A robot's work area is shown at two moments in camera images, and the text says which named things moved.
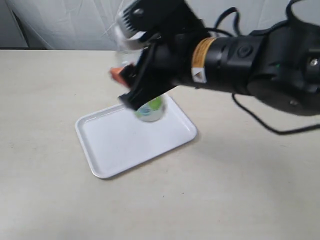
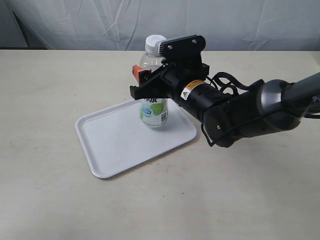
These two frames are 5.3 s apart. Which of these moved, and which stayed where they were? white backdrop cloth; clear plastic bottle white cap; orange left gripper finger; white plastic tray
Moved: clear plastic bottle white cap; orange left gripper finger
Stayed: white backdrop cloth; white plastic tray
